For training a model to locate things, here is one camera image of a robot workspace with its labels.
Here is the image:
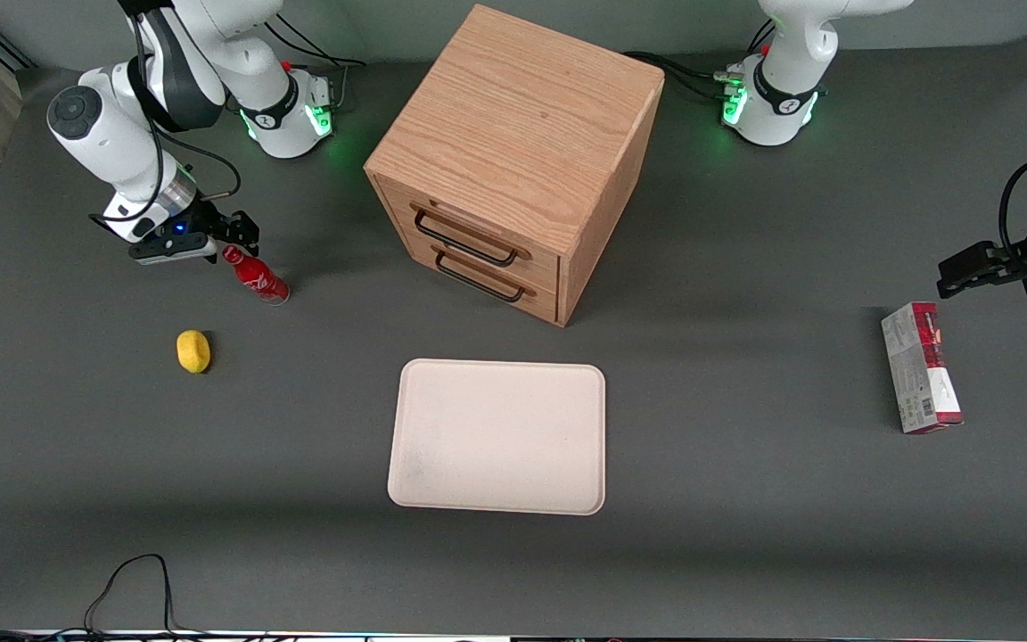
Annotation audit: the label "black drawer handle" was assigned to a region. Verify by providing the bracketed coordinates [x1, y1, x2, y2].
[410, 202, 532, 268]
[431, 243, 538, 304]

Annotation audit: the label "beige plastic tray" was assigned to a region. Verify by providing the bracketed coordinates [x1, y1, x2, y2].
[387, 358, 607, 516]

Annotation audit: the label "black right arm base cables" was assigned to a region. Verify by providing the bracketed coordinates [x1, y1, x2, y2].
[225, 12, 367, 115]

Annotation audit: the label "black arm base cables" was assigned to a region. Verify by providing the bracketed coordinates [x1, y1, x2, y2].
[624, 16, 778, 104]
[225, 12, 367, 115]

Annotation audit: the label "red coke bottle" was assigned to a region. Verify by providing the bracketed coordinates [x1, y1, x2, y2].
[222, 244, 291, 307]

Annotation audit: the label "wooden drawer cabinet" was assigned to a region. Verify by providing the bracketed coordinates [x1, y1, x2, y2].
[364, 4, 666, 328]

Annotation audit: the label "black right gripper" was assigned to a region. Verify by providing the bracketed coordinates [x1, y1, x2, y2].
[150, 198, 261, 265]

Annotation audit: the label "yellow lemon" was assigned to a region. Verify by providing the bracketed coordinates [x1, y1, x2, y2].
[177, 330, 212, 375]

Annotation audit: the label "black looped floor cable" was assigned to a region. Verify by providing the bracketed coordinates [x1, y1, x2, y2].
[83, 554, 183, 638]

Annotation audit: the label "black left arm base cables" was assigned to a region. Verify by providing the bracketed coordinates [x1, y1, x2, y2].
[624, 16, 778, 104]

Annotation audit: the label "red white carton box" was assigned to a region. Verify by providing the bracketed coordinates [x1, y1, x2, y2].
[881, 301, 965, 435]

